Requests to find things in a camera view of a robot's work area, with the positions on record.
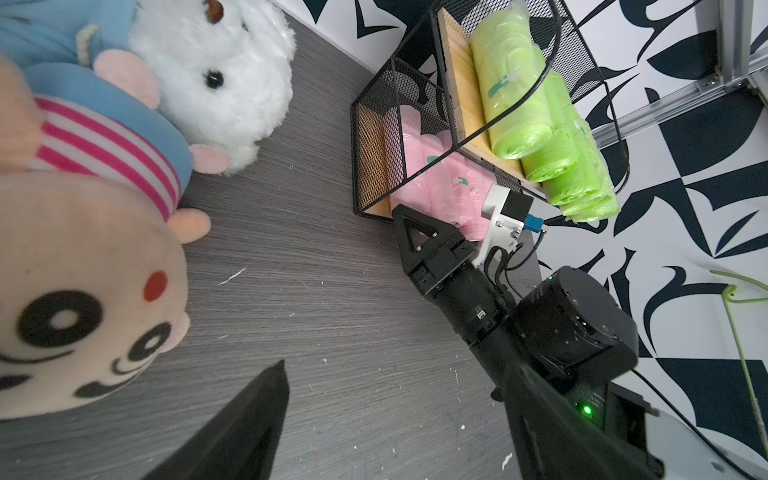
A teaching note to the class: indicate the round-face plush doll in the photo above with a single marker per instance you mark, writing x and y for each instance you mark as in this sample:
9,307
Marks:
94,282

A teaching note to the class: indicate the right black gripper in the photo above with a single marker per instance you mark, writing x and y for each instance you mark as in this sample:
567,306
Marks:
439,262

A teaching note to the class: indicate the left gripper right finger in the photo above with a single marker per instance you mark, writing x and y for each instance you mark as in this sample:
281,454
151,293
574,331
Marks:
553,441

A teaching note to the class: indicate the white teddy bear blue shirt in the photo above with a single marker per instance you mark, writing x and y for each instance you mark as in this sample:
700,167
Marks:
223,68

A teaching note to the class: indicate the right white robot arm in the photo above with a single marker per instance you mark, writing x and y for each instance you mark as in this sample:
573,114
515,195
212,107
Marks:
554,358

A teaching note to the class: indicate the green trash bag roll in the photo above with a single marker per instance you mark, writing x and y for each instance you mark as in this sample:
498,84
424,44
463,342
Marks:
603,209
507,64
558,154
587,178
569,208

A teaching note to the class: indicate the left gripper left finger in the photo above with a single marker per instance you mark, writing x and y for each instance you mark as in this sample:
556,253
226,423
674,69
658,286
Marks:
241,441

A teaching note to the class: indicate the black wire wooden shelf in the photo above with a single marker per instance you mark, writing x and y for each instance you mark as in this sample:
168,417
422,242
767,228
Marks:
433,71

